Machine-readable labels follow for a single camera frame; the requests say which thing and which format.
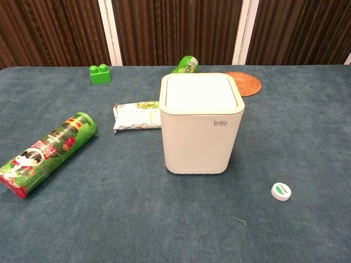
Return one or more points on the orange woven coaster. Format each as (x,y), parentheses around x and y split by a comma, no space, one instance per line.
(249,85)

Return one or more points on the blue table cloth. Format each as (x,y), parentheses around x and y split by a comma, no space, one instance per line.
(109,219)

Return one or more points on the green drink bottle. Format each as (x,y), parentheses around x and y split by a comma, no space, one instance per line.
(186,65)

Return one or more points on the brown pleated screen panel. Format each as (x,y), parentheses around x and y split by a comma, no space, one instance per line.
(175,27)
(301,27)
(55,27)

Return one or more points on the white screen frame post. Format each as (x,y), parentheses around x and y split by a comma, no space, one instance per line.
(242,33)
(109,33)
(348,59)

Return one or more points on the green Pringles can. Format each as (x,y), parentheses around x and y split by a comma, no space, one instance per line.
(46,153)

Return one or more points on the small white green cap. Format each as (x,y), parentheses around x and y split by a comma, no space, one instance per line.
(281,190)

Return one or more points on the green toy brick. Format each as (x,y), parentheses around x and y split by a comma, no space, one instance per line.
(100,75)

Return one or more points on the white plastic box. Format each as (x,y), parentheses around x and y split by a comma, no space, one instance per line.
(192,142)

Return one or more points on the small straw fragment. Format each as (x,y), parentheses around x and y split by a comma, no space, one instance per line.
(239,219)

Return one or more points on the white plastic container lid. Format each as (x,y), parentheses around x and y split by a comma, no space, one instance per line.
(201,91)

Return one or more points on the white snack packet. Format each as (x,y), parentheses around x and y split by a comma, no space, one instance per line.
(134,120)

